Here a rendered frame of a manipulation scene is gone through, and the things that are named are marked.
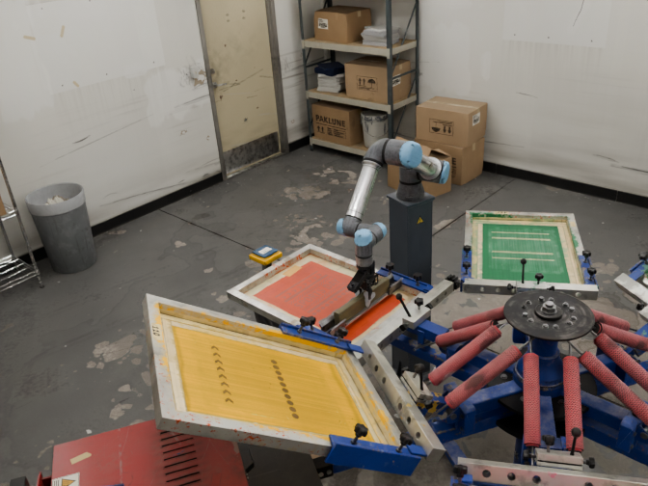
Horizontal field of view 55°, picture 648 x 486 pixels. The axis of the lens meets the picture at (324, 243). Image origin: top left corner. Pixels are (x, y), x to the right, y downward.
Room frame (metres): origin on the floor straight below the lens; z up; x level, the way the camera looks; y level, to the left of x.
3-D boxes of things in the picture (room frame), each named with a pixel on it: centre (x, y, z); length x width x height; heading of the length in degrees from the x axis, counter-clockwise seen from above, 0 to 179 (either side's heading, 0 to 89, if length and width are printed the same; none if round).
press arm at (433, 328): (2.10, -0.40, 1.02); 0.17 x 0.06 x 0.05; 46
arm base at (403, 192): (3.04, -0.48, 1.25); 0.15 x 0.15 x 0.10
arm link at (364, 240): (2.36, -0.17, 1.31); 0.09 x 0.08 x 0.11; 145
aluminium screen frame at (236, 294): (2.50, 0.00, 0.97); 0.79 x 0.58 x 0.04; 46
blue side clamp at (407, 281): (2.53, -0.36, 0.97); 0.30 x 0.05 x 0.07; 46
